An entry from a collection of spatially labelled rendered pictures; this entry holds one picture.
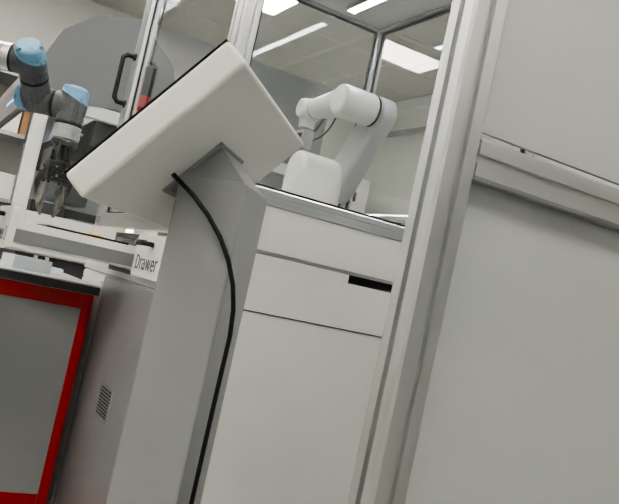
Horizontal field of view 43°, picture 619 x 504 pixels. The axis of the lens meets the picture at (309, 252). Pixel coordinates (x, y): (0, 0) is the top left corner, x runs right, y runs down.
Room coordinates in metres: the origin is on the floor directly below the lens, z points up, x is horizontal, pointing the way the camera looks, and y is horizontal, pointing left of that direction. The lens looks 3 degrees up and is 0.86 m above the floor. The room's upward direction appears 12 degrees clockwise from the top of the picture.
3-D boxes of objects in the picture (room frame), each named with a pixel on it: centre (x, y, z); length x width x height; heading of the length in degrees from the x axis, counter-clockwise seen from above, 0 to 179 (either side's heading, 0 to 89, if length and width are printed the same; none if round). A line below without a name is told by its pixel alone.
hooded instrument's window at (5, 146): (3.92, 1.02, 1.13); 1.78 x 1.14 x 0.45; 28
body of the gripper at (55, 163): (2.14, 0.72, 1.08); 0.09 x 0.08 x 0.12; 28
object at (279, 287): (2.43, 0.08, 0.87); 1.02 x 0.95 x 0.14; 28
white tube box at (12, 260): (2.41, 0.84, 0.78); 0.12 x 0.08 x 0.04; 135
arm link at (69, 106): (2.15, 0.73, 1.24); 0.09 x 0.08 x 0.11; 90
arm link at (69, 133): (2.15, 0.72, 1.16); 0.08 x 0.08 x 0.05
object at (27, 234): (2.19, 0.62, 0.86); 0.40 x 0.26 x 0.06; 118
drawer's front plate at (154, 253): (1.96, 0.38, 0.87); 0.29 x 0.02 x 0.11; 28
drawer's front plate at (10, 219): (2.09, 0.81, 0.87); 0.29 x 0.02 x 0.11; 28
